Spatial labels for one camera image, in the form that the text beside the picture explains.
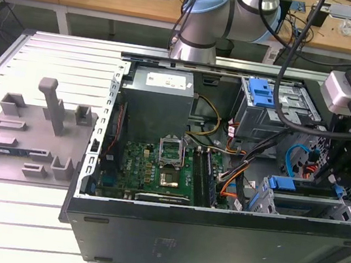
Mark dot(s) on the black open PC case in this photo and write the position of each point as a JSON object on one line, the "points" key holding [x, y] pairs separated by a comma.
{"points": [[211, 242]]}

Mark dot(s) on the metal disk bay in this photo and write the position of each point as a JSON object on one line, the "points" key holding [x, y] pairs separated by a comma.
{"points": [[345, 210]]}

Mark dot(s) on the hard disk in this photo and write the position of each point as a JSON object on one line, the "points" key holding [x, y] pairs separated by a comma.
{"points": [[283, 183]]}

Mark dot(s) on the black graphics card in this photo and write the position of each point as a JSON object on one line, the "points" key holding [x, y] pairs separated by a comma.
{"points": [[165, 199]]}

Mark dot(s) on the grey metal drive cage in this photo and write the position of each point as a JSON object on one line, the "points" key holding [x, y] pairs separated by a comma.
{"points": [[256, 123]]}

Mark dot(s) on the CPU socket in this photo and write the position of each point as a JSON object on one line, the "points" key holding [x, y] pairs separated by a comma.
{"points": [[169, 178]]}

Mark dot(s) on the grey parts rack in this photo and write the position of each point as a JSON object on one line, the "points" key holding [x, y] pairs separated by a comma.
{"points": [[29, 136]]}

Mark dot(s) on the black case fan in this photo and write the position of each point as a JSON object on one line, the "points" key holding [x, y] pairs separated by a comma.
{"points": [[122, 143]]}

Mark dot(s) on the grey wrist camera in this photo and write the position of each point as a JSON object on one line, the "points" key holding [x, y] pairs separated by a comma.
{"points": [[336, 92]]}

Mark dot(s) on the blue plastic cage latch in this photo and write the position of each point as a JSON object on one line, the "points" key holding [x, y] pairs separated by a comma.
{"points": [[261, 96]]}

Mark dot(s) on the small black box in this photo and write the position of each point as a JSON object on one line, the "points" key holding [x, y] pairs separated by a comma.
{"points": [[319, 19]]}

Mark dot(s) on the black waste bin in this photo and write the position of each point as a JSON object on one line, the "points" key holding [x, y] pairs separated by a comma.
{"points": [[224, 48]]}

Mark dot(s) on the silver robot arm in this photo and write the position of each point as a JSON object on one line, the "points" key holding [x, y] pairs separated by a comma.
{"points": [[209, 17]]}

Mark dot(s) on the dark RAM stick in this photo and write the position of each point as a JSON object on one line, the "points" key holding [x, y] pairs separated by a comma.
{"points": [[211, 180]]}

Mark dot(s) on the green motherboard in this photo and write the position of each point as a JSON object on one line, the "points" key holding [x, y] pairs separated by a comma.
{"points": [[137, 165]]}

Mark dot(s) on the black square box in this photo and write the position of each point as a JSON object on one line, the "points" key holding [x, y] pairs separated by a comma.
{"points": [[284, 22]]}

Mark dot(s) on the black RAM slot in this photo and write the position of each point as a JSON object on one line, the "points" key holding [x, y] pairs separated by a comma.
{"points": [[198, 174]]}

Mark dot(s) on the grey power supply box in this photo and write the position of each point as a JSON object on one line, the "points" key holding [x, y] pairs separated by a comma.
{"points": [[155, 108]]}

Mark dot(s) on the wooden desk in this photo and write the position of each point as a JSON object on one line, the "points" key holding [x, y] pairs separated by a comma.
{"points": [[122, 1]]}

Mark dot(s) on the RAM stick with label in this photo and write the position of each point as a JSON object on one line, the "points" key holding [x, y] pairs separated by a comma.
{"points": [[4, 150]]}

